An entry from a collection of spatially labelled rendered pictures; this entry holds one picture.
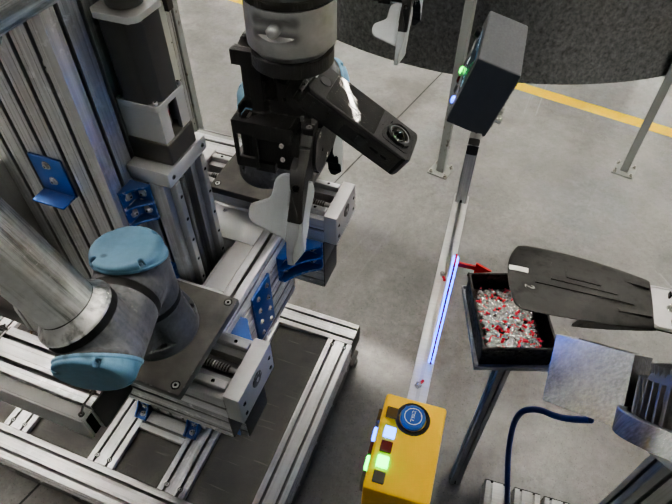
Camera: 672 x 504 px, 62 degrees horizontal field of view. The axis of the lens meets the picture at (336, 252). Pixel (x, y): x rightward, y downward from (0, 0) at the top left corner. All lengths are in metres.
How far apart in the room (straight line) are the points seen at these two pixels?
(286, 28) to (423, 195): 2.46
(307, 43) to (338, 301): 1.98
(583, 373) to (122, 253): 0.83
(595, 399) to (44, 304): 0.90
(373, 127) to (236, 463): 1.47
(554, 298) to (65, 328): 0.73
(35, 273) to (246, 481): 1.19
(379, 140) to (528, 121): 3.05
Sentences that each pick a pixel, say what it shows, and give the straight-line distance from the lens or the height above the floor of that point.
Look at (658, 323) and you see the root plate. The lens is 1.02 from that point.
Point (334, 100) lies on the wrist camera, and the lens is 0.50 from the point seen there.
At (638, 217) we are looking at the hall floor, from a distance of 3.10.
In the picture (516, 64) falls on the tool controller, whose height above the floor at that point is 1.23.
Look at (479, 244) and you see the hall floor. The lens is 2.69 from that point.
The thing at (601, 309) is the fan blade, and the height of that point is 1.19.
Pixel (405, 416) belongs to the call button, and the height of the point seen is 1.08.
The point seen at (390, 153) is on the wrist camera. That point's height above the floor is 1.60.
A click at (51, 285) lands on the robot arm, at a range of 0.79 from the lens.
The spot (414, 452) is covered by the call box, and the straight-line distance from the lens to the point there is 0.91.
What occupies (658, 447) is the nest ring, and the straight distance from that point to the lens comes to 0.98.
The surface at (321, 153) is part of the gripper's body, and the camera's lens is 0.53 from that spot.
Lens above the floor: 1.91
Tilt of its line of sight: 48 degrees down
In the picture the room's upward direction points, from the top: straight up
